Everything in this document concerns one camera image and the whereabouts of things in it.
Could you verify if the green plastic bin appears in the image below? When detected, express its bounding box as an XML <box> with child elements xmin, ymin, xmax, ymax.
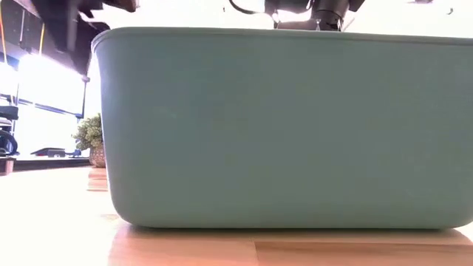
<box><xmin>91</xmin><ymin>26</ymin><xmax>473</xmax><ymax>230</ymax></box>

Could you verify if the small green potted plant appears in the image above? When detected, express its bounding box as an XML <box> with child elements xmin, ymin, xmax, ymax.
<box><xmin>72</xmin><ymin>113</ymin><xmax>107</xmax><ymax>168</ymax></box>

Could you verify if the thin dark pole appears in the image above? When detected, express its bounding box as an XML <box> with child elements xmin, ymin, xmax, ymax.
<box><xmin>81</xmin><ymin>75</ymin><xmax>91</xmax><ymax>119</ymax></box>

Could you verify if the blue metal beam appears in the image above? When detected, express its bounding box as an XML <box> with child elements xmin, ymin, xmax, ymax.
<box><xmin>0</xmin><ymin>94</ymin><xmax>84</xmax><ymax>120</ymax></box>

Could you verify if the dark flat background object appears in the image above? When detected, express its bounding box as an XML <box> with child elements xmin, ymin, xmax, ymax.
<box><xmin>31</xmin><ymin>147</ymin><xmax>83</xmax><ymax>159</ymax></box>

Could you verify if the black padded block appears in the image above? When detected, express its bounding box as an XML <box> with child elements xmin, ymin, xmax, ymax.
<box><xmin>0</xmin><ymin>105</ymin><xmax>19</xmax><ymax>121</ymax></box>

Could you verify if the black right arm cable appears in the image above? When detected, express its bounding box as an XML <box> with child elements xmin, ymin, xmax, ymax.
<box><xmin>228</xmin><ymin>0</ymin><xmax>265</xmax><ymax>16</ymax></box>

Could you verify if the black aluminium table frame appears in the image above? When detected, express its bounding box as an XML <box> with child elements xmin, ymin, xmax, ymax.
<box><xmin>0</xmin><ymin>157</ymin><xmax>92</xmax><ymax>177</ymax></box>

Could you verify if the yellow cable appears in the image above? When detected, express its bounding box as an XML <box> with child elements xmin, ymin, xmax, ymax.
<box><xmin>38</xmin><ymin>22</ymin><xmax>47</xmax><ymax>56</ymax></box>

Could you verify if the black cable loop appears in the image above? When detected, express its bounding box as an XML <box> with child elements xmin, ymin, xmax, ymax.
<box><xmin>0</xmin><ymin>129</ymin><xmax>18</xmax><ymax>156</ymax></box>

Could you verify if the orange hanging cable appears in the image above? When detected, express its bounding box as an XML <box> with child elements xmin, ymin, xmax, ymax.
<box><xmin>0</xmin><ymin>16</ymin><xmax>8</xmax><ymax>67</ymax></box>

